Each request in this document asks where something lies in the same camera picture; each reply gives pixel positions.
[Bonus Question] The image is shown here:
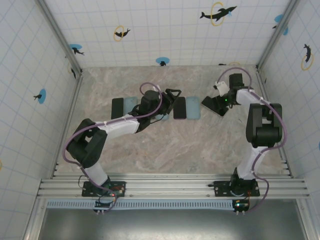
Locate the penguin blue oval sticker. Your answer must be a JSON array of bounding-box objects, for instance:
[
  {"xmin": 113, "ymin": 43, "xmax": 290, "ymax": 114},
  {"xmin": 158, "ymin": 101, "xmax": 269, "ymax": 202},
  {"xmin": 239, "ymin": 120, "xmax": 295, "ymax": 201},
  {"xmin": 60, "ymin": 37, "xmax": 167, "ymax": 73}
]
[{"xmin": 155, "ymin": 56, "xmax": 170, "ymax": 67}]

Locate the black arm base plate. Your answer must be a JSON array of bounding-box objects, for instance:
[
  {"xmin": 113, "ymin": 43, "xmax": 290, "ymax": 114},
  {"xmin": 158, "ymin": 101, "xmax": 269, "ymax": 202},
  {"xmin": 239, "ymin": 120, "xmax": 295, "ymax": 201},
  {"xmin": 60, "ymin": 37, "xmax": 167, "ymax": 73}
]
[
  {"xmin": 213, "ymin": 180, "xmax": 261, "ymax": 198},
  {"xmin": 81, "ymin": 180, "xmax": 127, "ymax": 198}
]

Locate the dolphin yellow ring sticker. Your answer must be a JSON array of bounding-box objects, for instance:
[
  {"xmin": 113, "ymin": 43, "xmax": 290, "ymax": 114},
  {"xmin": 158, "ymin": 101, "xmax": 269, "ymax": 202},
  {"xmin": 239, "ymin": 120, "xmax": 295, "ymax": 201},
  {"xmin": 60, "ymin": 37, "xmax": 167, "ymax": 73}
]
[{"xmin": 113, "ymin": 24, "xmax": 132, "ymax": 42}]

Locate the blue patch sticker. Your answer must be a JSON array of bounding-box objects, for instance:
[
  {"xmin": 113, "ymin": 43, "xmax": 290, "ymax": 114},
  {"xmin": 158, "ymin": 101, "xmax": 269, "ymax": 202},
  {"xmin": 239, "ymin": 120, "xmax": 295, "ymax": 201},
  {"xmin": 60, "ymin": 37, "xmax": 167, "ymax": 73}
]
[{"xmin": 272, "ymin": 14, "xmax": 290, "ymax": 36}]

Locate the white slotted cable duct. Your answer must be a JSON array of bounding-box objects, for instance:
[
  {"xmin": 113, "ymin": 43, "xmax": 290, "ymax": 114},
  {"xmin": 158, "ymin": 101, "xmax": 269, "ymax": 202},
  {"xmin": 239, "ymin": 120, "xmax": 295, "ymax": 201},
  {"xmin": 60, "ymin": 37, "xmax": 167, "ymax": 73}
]
[{"xmin": 46, "ymin": 199, "xmax": 237, "ymax": 210}]

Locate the shark blue oval sticker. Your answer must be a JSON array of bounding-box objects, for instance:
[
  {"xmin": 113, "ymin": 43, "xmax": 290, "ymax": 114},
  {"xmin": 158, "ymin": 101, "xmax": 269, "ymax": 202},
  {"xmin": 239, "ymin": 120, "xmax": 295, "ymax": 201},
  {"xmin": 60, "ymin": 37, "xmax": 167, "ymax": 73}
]
[{"xmin": 68, "ymin": 43, "xmax": 85, "ymax": 56}]

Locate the black phone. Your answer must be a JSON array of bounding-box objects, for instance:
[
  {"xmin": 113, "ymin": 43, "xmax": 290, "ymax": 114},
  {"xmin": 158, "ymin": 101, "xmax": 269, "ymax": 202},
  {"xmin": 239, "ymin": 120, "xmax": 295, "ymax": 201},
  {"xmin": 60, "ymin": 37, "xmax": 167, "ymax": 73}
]
[{"xmin": 201, "ymin": 95, "xmax": 229, "ymax": 118}]

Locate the grey metal sheet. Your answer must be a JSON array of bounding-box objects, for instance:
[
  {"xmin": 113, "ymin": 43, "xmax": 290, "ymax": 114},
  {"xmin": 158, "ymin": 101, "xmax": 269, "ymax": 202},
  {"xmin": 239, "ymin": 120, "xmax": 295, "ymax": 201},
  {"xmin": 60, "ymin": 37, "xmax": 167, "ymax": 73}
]
[{"xmin": 37, "ymin": 208, "xmax": 308, "ymax": 240}]

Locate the seal yellow ring sticker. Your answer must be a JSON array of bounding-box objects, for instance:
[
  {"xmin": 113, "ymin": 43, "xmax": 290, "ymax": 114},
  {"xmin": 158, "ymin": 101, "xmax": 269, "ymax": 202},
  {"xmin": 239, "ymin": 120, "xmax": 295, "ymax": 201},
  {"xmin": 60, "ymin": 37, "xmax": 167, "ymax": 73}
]
[{"xmin": 67, "ymin": 61, "xmax": 77, "ymax": 80}]

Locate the otter yellow ring sticker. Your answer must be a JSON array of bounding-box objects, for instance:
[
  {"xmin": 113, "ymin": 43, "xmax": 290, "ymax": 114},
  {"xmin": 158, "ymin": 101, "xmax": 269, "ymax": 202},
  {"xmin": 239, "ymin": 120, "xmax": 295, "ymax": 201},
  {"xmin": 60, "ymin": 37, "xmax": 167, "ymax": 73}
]
[{"xmin": 300, "ymin": 43, "xmax": 315, "ymax": 71}]

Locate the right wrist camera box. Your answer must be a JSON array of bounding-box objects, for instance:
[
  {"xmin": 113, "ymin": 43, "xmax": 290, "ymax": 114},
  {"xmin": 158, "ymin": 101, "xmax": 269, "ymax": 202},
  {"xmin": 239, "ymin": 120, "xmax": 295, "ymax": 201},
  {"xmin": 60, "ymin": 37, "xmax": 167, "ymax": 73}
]
[{"xmin": 213, "ymin": 81, "xmax": 229, "ymax": 97}]

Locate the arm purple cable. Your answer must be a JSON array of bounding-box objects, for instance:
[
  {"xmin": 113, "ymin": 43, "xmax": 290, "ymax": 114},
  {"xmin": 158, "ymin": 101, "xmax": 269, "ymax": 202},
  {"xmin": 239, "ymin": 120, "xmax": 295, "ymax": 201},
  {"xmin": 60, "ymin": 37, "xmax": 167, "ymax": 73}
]
[
  {"xmin": 216, "ymin": 66, "xmax": 288, "ymax": 215},
  {"xmin": 61, "ymin": 82, "xmax": 164, "ymax": 214}
]

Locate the wide aluminium mounting rail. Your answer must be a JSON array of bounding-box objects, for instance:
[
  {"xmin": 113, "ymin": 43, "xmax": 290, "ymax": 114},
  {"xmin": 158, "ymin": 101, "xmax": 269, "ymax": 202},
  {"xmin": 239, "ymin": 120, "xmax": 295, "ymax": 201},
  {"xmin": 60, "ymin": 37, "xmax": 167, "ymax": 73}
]
[{"xmin": 36, "ymin": 173, "xmax": 311, "ymax": 200}]

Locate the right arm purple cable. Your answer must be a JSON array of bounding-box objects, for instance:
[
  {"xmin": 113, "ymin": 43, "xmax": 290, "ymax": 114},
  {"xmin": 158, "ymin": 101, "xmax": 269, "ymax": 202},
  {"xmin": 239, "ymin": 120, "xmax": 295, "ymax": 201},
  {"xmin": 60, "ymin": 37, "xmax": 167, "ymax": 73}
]
[{"xmin": 216, "ymin": 66, "xmax": 288, "ymax": 215}]

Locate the black controller box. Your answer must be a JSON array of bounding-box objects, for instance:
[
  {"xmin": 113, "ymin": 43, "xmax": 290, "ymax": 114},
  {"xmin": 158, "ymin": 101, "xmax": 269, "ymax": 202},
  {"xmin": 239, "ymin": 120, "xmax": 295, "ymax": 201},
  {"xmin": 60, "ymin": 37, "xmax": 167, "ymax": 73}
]
[
  {"xmin": 93, "ymin": 199, "xmax": 118, "ymax": 215},
  {"xmin": 231, "ymin": 199, "xmax": 250, "ymax": 216}
]

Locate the seal blue oval sticker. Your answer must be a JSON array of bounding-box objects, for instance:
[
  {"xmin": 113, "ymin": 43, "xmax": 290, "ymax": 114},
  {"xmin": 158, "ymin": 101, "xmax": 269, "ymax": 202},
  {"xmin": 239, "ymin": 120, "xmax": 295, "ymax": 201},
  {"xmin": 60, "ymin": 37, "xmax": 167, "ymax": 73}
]
[{"xmin": 33, "ymin": 88, "xmax": 47, "ymax": 105}]

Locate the aluminium frame post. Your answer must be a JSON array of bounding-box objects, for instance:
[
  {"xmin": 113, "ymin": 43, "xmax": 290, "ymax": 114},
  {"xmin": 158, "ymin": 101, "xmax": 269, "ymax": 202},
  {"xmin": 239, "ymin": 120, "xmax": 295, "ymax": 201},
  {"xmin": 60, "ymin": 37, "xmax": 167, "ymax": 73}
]
[
  {"xmin": 22, "ymin": 198, "xmax": 49, "ymax": 240},
  {"xmin": 256, "ymin": 0, "xmax": 301, "ymax": 70},
  {"xmin": 34, "ymin": 0, "xmax": 84, "ymax": 77},
  {"xmin": 295, "ymin": 198, "xmax": 316, "ymax": 240}
]

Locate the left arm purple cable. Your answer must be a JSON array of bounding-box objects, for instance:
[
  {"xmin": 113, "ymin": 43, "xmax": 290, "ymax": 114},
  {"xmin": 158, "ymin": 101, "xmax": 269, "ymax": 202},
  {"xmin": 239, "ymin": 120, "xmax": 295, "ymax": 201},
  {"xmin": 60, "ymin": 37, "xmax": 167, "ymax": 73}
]
[{"xmin": 61, "ymin": 82, "xmax": 164, "ymax": 214}]

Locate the aluminium floor rail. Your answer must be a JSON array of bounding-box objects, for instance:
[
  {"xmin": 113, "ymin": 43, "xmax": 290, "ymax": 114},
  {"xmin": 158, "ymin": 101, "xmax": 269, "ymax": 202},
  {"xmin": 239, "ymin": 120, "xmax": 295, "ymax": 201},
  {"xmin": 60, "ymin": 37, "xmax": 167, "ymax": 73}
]
[
  {"xmin": 255, "ymin": 66, "xmax": 294, "ymax": 179},
  {"xmin": 51, "ymin": 74, "xmax": 85, "ymax": 179}
]

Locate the small circuit board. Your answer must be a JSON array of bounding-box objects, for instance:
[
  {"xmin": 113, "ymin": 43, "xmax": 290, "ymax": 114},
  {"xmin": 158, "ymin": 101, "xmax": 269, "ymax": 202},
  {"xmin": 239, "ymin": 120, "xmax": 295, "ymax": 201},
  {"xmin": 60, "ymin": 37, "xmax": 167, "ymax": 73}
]
[{"xmin": 107, "ymin": 185, "xmax": 126, "ymax": 198}]

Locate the whale and dolphin ring sticker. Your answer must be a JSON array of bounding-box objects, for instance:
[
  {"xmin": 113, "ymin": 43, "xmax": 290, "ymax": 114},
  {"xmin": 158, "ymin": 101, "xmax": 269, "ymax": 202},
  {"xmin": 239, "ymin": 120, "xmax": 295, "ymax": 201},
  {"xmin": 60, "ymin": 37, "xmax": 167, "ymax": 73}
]
[{"xmin": 199, "ymin": 1, "xmax": 238, "ymax": 27}]

